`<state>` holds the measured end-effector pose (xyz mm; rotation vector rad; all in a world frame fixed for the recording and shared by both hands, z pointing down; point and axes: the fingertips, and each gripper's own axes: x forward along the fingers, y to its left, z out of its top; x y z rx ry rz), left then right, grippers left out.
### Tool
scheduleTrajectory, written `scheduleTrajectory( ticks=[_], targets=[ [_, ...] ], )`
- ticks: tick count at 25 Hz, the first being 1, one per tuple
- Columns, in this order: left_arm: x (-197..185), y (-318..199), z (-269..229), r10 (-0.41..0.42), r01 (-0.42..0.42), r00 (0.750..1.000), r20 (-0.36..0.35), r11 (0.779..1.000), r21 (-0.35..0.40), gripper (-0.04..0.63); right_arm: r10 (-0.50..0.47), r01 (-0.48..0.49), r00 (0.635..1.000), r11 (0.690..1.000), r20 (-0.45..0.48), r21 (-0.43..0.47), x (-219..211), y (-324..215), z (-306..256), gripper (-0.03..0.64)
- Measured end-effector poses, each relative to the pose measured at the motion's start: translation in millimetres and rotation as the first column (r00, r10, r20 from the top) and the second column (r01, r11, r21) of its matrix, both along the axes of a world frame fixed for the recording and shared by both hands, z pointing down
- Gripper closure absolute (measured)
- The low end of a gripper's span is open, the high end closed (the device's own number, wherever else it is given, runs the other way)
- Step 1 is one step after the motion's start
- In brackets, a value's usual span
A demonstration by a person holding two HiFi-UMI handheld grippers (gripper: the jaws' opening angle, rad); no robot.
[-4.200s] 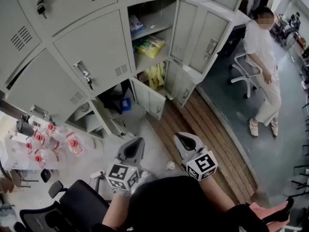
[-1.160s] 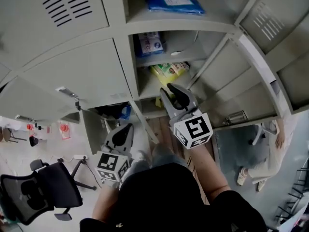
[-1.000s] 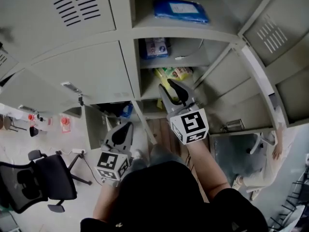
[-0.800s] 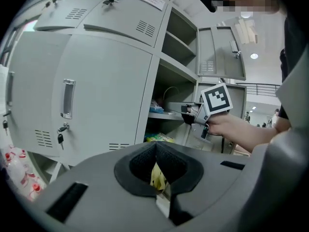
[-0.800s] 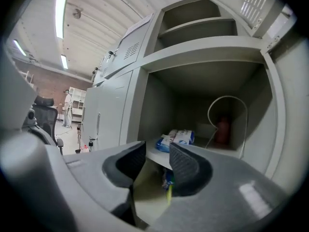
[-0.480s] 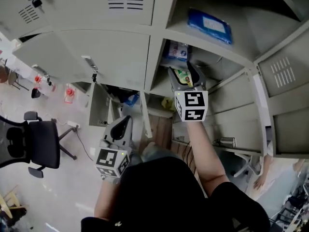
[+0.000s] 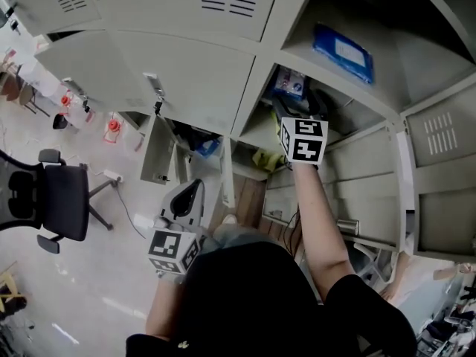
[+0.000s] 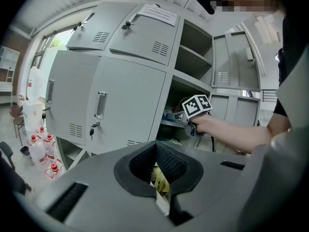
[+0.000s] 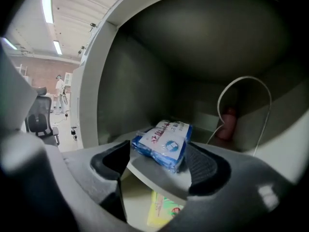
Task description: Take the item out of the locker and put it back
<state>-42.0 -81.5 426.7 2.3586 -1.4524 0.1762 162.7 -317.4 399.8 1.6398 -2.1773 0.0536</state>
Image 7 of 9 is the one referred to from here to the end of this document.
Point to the white chair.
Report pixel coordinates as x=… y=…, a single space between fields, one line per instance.
x=372 y=262

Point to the grey metal locker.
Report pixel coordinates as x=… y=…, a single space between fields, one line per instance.
x=208 y=69

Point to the yellow cloth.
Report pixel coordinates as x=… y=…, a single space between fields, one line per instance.
x=267 y=160

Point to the white power strip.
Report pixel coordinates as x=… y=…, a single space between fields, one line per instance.
x=112 y=175

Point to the person's right forearm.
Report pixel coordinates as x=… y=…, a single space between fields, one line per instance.
x=319 y=221

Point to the person's black shirt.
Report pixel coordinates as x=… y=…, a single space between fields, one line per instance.
x=260 y=303

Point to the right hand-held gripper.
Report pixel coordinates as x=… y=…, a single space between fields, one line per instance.
x=305 y=140

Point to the black locker key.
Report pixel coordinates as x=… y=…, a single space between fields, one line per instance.
x=158 y=106
x=86 y=104

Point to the wooden chair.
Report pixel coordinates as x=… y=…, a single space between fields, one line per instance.
x=11 y=86

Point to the person's left forearm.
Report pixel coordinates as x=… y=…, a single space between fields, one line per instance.
x=163 y=307

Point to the small blue pack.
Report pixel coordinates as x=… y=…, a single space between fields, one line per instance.
x=208 y=146

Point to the blue flat packet white label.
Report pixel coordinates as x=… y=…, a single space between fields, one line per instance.
x=344 y=52

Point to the black bag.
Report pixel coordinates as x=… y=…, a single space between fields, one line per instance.
x=189 y=132

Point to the person's left hand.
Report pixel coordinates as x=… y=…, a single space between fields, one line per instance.
x=168 y=224

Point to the person's white shoe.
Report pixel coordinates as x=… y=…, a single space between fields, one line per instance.
x=230 y=219

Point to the black office chair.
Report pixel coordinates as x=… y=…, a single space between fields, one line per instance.
x=65 y=199

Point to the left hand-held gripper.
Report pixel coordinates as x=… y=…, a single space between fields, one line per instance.
x=175 y=236

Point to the yellow stool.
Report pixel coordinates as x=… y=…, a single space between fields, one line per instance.
x=9 y=288

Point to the small black floor object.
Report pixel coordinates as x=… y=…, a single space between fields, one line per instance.
x=60 y=121

